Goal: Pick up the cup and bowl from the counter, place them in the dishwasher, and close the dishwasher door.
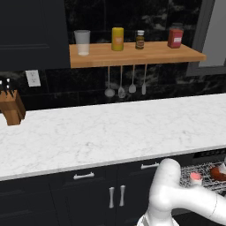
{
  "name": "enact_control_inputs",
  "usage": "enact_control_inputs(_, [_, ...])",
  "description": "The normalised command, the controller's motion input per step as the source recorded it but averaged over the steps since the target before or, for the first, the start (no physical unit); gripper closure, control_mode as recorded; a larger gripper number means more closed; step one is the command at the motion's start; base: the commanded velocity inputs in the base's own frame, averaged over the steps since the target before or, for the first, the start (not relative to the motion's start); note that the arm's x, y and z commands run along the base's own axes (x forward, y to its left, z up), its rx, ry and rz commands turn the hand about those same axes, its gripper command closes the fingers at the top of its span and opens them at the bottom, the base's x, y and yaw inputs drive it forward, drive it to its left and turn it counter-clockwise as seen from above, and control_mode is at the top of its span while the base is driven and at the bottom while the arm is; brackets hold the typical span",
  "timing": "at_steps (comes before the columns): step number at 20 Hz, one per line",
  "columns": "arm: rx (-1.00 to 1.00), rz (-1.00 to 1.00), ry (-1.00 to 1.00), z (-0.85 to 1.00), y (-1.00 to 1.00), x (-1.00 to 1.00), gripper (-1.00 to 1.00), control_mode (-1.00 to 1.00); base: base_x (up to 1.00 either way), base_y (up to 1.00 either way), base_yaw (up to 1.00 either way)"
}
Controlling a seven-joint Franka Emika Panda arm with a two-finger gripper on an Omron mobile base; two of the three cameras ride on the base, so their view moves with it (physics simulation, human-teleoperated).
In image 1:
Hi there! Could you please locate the dark cupboard door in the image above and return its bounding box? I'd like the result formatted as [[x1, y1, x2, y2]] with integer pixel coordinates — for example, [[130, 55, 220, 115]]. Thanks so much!
[[117, 176, 154, 226], [50, 184, 118, 226]]

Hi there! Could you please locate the pink cup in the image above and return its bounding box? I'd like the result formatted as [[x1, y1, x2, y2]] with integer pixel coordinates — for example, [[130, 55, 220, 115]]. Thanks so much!
[[189, 171, 204, 186]]

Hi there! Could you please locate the black dishwasher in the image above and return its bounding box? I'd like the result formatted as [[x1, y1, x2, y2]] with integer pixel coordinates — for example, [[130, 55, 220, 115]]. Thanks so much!
[[173, 147, 226, 226]]

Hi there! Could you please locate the red-brown bowl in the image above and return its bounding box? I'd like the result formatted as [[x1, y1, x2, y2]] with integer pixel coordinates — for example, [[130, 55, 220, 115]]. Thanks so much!
[[209, 165, 226, 182]]

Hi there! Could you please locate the hanging metal ladle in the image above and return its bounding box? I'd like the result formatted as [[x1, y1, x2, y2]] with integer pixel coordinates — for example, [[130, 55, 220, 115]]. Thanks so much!
[[104, 65, 117, 98]]

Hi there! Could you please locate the hanging metal spoon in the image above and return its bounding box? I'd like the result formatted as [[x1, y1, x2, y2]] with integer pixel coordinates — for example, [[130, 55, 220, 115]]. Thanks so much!
[[117, 64, 126, 99]]

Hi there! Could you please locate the hanging metal spatula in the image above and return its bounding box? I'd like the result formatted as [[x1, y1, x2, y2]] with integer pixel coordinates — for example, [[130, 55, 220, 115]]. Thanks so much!
[[128, 64, 138, 94]]

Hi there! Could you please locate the hanging narrow metal tool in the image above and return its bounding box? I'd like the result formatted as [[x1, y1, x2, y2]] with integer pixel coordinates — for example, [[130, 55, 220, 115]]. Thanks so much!
[[140, 64, 148, 96]]

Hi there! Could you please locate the dark drawer front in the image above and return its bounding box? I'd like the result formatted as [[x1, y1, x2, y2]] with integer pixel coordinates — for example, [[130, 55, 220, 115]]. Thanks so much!
[[48, 165, 118, 195], [117, 157, 166, 185]]

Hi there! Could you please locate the yellow canister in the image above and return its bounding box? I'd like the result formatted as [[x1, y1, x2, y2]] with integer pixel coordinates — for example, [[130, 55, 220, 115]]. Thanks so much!
[[110, 26, 125, 52]]

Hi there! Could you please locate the brown bottle with white cap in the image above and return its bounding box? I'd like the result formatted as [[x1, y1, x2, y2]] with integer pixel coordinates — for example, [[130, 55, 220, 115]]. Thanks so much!
[[134, 29, 146, 50]]

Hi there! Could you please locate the clear drinking glass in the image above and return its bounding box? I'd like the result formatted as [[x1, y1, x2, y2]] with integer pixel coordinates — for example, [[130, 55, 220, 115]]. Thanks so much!
[[73, 29, 92, 57]]

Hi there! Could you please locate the red jar with label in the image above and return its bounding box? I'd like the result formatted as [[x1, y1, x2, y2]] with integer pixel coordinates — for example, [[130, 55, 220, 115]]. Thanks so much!
[[167, 22, 185, 49]]

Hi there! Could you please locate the wooden knife block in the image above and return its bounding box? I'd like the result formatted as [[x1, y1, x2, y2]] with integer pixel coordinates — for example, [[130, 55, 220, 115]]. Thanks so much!
[[0, 77, 27, 127]]

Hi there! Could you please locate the dark upper cupboard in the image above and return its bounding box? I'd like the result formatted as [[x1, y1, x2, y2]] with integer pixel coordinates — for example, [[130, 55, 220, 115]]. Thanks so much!
[[0, 0, 72, 72]]

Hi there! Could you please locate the dark lower cupboard run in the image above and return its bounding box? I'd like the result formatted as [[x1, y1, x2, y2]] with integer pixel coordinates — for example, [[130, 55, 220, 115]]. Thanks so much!
[[0, 174, 51, 226]]

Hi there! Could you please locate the wooden wall shelf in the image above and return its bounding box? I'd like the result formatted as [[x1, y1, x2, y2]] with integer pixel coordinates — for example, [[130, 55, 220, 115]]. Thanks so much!
[[69, 41, 207, 70]]

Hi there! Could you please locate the silver drawer handle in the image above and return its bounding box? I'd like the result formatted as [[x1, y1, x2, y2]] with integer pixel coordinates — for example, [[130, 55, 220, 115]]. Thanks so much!
[[72, 171, 95, 181], [139, 162, 161, 170]]

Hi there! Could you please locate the silver cupboard door handle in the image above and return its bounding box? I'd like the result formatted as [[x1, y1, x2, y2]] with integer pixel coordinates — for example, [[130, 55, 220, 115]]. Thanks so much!
[[109, 186, 116, 209], [118, 185, 126, 207]]

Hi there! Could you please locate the white wall outlet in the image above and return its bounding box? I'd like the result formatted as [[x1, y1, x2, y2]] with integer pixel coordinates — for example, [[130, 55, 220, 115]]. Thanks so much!
[[25, 69, 42, 88]]

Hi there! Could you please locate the wire dishwasher rack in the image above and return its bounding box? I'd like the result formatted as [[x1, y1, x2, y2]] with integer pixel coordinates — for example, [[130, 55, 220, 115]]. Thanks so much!
[[178, 161, 226, 197]]

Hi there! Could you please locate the grey window frame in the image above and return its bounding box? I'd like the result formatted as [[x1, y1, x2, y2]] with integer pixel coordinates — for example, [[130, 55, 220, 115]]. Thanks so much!
[[185, 0, 226, 78]]

